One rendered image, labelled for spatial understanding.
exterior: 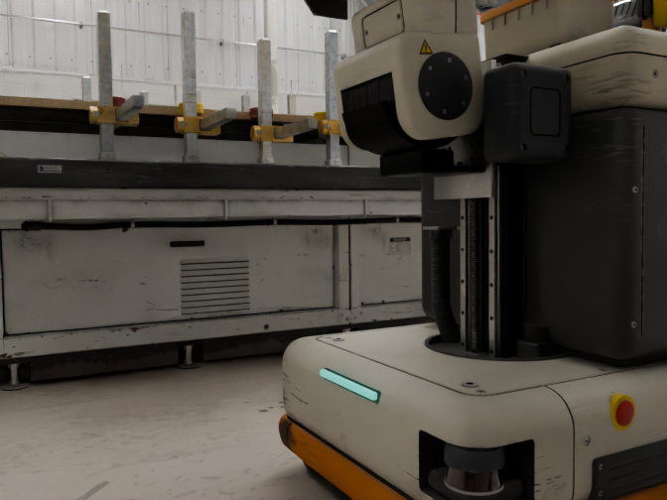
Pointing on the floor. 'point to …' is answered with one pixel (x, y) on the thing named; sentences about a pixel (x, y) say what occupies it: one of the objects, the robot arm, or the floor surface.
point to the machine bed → (187, 264)
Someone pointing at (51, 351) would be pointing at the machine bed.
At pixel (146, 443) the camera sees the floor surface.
